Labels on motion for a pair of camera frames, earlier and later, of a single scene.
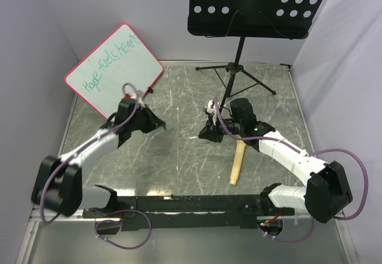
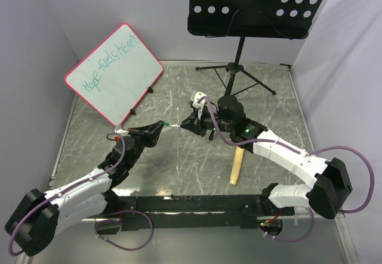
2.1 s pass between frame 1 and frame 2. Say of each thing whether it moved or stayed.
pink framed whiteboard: stayed
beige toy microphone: stayed
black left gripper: moved
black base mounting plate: stayed
